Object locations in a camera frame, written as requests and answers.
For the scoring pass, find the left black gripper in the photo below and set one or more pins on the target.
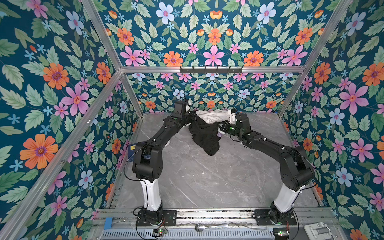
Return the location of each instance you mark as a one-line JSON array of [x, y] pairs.
[[193, 115]]

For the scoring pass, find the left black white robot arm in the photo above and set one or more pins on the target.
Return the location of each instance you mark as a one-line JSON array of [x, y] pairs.
[[148, 161]]

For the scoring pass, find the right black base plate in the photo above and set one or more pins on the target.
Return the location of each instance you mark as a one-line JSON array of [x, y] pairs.
[[274, 218]]

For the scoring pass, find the metal ladle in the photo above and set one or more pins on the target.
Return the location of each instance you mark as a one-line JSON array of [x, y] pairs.
[[201, 227]]

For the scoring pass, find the white plastic bracket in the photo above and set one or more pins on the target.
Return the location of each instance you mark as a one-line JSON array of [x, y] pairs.
[[318, 231]]

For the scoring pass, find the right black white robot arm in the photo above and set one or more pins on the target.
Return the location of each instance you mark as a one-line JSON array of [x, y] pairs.
[[295, 170]]

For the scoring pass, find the white cable duct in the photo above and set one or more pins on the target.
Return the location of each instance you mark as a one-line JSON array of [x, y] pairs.
[[189, 234]]

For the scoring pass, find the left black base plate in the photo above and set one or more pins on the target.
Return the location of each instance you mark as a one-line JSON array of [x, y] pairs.
[[155, 219]]

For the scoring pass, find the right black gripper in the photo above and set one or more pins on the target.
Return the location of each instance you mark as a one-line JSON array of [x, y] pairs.
[[226, 125]]

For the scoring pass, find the grey coat hook rail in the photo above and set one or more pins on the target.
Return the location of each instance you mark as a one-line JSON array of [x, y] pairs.
[[209, 70]]

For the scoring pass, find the black cloth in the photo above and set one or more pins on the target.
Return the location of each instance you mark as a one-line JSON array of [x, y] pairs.
[[205, 136]]

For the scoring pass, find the blue box with yellow label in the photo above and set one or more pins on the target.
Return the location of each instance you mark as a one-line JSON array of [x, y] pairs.
[[131, 151]]

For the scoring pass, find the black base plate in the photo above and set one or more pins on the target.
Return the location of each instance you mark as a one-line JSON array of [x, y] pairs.
[[155, 219], [274, 218]]

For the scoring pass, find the blue tape piece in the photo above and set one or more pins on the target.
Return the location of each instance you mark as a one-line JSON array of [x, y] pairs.
[[108, 223]]

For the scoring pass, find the white cloth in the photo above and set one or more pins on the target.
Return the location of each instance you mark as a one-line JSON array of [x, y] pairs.
[[217, 116]]

